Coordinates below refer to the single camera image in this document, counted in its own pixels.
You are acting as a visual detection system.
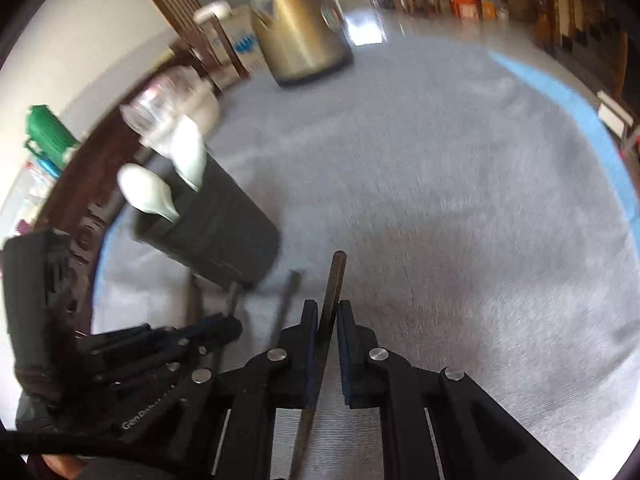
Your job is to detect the orange box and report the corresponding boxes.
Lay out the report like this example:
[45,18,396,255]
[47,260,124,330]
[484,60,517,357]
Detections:
[450,0,482,21]

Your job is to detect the grey towel table cloth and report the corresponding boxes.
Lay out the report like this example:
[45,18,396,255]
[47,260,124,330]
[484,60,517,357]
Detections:
[92,29,640,480]

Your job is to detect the light blue under cloth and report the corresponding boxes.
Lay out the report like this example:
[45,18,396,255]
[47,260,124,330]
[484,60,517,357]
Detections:
[489,51,639,245]

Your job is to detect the white plastic spoon right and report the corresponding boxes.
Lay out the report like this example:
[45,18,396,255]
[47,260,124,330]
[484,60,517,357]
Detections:
[166,116,207,192]

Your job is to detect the white plastic spoon left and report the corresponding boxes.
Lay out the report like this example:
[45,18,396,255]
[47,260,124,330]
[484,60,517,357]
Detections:
[117,164,179,222]

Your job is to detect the bronze electric kettle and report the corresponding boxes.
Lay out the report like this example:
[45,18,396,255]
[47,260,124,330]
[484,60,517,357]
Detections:
[250,0,354,88]

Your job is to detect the dark chopstick pair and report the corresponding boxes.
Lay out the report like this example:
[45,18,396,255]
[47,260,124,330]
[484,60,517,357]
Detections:
[288,250,347,480]

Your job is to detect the white plastic spoon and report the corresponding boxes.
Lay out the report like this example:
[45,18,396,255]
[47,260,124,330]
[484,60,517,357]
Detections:
[166,116,207,192]
[117,164,179,222]

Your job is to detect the small white step stool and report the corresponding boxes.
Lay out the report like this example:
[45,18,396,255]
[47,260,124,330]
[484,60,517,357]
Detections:
[597,90,634,140]

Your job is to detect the dark grey utensil holder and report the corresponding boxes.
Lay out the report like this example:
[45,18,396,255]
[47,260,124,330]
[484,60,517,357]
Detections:
[132,157,280,289]

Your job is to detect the green thermos flask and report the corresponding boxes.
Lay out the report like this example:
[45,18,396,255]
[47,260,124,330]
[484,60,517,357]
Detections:
[24,105,79,170]

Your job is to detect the brown chopstick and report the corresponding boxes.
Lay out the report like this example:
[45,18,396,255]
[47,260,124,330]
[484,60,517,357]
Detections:
[186,274,204,325]

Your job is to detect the white bowl with plastic bag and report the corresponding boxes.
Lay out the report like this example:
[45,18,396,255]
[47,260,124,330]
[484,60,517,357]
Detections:
[119,66,220,157]

